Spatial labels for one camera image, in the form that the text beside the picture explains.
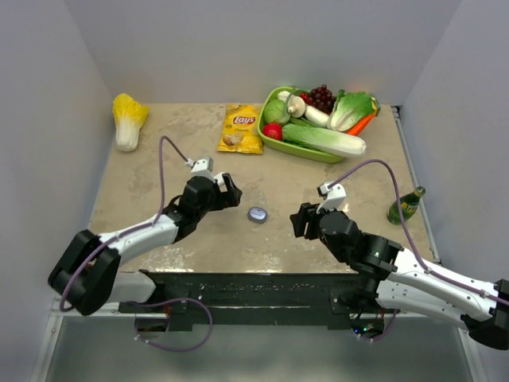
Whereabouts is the blue-grey earbud charging case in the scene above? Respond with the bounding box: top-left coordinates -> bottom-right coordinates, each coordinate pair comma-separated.
247,207 -> 268,224

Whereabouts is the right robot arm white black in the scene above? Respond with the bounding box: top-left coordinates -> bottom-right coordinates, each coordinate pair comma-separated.
290,203 -> 508,350

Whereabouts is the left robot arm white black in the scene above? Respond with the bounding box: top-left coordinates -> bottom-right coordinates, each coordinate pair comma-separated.
48,173 -> 243,316

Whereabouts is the yellow Lays chips bag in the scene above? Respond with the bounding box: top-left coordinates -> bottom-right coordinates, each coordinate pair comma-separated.
216,103 -> 262,154

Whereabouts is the green plastic tray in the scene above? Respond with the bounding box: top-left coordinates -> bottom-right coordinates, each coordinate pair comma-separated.
256,86 -> 344,164

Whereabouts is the red tomato toy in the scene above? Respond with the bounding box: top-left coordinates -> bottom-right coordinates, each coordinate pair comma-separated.
262,123 -> 283,141

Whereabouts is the long green napa cabbage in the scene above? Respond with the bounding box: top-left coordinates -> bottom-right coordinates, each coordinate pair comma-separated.
282,124 -> 367,158

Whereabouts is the green glass bottle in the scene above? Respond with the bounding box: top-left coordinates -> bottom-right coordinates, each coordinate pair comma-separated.
387,186 -> 426,225

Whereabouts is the round green cabbage toy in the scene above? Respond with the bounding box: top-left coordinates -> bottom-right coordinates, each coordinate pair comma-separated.
262,99 -> 290,125

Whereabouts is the orange carrot toy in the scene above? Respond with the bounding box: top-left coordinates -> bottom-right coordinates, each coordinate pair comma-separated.
347,114 -> 375,136

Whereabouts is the white king oyster mushroom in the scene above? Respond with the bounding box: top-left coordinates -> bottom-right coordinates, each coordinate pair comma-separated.
286,95 -> 329,128

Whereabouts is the small white mushroom toy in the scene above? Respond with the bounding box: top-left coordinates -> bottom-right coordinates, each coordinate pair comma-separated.
277,91 -> 291,102

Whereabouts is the yellow napa cabbage toy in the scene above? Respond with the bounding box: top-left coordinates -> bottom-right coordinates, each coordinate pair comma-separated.
112,93 -> 150,152

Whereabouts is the green leafy lettuce toy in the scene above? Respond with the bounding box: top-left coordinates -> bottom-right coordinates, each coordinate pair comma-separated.
327,89 -> 375,132

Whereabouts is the dark red grapes bunch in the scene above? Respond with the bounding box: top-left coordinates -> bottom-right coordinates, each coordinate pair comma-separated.
299,84 -> 336,115

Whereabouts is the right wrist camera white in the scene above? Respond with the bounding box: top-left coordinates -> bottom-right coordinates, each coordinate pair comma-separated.
317,181 -> 347,213

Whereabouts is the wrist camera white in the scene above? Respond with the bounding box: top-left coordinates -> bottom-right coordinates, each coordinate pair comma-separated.
185,157 -> 215,184
317,181 -> 347,213

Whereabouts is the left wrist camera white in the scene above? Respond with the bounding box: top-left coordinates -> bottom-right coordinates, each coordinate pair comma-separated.
185,157 -> 215,184

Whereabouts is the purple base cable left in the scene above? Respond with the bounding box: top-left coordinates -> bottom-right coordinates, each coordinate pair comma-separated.
130,297 -> 215,354

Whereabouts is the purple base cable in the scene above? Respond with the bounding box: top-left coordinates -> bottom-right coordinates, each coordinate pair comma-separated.
130,297 -> 215,354
357,308 -> 401,342

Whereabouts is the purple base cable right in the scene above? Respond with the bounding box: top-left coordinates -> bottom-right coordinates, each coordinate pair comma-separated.
357,308 -> 401,342

